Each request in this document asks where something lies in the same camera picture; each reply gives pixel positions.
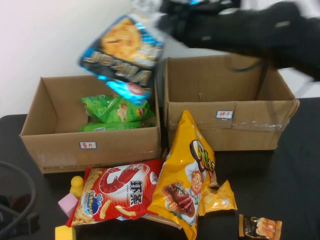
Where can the large yellow chef snack bag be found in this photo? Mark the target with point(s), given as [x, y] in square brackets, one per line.
[180, 170]

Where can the red shrimp cracker bag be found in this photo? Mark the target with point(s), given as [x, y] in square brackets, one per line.
[120, 190]

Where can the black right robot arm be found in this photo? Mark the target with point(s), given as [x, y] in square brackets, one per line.
[275, 32]

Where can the small brown snack packet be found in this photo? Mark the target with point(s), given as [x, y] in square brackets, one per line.
[260, 226]

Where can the green potato chips bag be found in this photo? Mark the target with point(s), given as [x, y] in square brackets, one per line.
[112, 111]
[110, 126]

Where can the pink cube block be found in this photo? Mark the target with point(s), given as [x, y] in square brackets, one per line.
[67, 203]

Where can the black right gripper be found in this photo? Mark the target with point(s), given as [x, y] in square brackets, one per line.
[200, 27]

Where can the yellow cube block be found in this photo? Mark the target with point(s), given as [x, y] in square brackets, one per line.
[65, 232]

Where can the white label with red writing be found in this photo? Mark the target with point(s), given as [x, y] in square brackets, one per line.
[88, 145]
[224, 114]

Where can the tall taped cardboard box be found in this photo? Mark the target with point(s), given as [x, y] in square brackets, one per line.
[250, 135]

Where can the low cardboard box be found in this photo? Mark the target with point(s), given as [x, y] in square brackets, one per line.
[62, 155]

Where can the small yellow snack packet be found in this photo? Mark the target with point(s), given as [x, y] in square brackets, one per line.
[220, 200]

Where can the blue polka dot snack bag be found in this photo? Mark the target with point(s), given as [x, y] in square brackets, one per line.
[122, 55]

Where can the yellow peg figure toy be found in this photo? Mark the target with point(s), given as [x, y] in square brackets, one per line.
[77, 183]

